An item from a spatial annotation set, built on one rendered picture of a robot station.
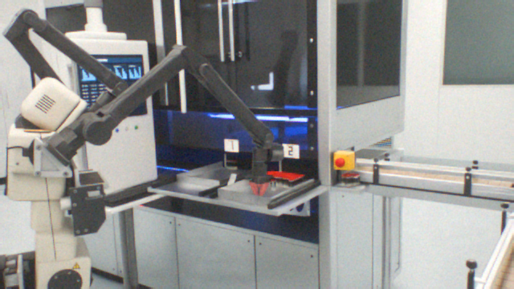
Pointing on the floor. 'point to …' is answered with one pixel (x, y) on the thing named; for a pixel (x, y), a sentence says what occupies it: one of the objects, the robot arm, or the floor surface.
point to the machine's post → (327, 141)
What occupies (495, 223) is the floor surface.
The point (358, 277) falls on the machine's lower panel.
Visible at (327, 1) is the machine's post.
